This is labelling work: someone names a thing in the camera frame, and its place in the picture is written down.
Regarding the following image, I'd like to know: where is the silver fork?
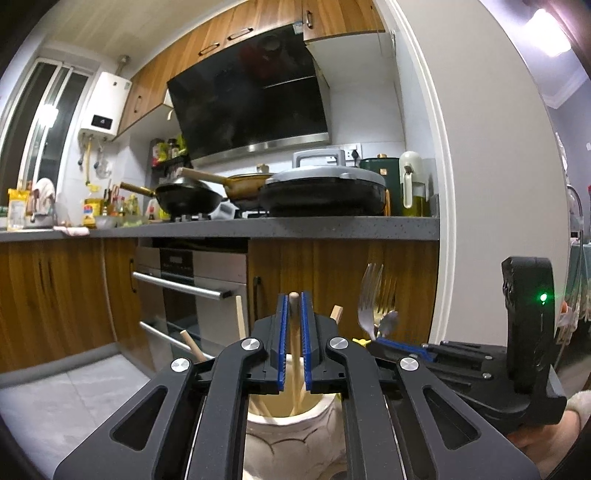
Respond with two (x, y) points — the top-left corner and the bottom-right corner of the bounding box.
(358, 263), (384, 340)

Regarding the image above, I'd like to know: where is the wooden chopstick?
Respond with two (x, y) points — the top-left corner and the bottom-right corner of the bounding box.
(180, 330), (208, 363)
(235, 295), (247, 340)
(288, 292), (304, 416)
(329, 305), (344, 324)

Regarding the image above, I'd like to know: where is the silver flower spoon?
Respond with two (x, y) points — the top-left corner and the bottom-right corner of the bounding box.
(378, 310), (399, 338)

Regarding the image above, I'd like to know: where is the yellow plastic fork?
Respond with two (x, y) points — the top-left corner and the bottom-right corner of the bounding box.
(353, 338), (372, 348)

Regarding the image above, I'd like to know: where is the gold fork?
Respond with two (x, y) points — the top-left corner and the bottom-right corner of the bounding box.
(374, 277), (398, 326)

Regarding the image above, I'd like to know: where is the grey kitchen countertop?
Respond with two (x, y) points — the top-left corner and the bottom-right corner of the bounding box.
(0, 215), (441, 243)

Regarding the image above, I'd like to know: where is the green kitchen appliance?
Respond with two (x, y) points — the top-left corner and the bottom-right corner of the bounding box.
(359, 154), (403, 216)

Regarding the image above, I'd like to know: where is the person right hand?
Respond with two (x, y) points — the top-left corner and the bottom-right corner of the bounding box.
(507, 390), (590, 479)

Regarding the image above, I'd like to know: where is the cream ceramic utensil holder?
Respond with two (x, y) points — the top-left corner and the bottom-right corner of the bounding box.
(242, 394), (346, 479)

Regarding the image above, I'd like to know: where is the stainless steel oven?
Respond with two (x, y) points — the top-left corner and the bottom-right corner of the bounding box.
(132, 246), (249, 369)

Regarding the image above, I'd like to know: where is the white oil dispenser bottle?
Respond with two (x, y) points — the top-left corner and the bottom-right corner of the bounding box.
(400, 151), (431, 217)

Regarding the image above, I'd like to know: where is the black electric griddle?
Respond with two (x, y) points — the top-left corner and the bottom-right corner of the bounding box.
(259, 147), (387, 217)

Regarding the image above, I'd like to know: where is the black wok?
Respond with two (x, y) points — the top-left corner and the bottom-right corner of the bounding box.
(119, 177), (222, 219)

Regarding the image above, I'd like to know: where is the yellow oil bottle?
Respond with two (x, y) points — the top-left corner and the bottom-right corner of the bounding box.
(82, 184), (103, 229)

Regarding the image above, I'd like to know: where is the black range hood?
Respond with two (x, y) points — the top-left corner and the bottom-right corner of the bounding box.
(167, 25), (329, 160)

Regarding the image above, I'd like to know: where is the yellow food package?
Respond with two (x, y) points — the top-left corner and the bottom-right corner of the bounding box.
(7, 189), (29, 231)

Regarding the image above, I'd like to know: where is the white water heater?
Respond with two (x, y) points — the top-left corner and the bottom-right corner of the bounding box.
(79, 72), (132, 140)

